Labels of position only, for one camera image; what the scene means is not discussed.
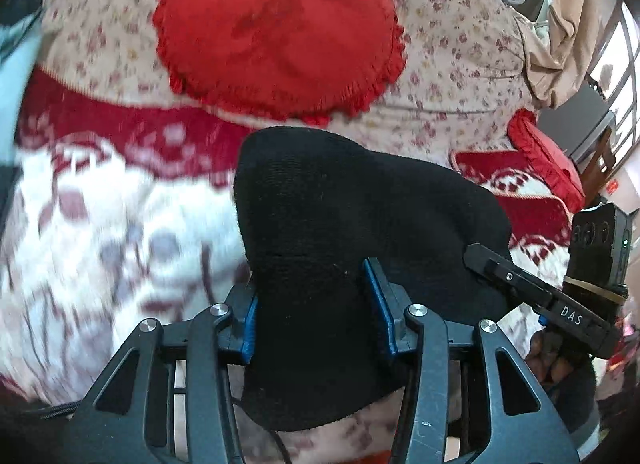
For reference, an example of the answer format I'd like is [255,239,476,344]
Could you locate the black pants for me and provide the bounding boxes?
[233,127,515,432]

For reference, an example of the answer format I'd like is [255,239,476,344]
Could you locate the light blue clothing pile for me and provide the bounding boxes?
[0,8,42,165]

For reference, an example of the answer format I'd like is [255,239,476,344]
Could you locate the right hand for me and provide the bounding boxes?
[525,328,575,388]

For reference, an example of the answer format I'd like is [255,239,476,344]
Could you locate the red and white fleece blanket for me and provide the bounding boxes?
[0,65,574,464]

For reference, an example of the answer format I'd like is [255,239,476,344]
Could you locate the floral cream quilt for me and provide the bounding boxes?
[17,0,533,178]

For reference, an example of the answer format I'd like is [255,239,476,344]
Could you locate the beige curtain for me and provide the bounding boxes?
[516,0,618,108]

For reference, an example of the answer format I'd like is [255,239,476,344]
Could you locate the red heart-shaped cushion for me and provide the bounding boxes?
[152,0,406,126]

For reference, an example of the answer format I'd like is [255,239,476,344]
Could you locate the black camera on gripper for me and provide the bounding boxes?
[564,203,632,306]

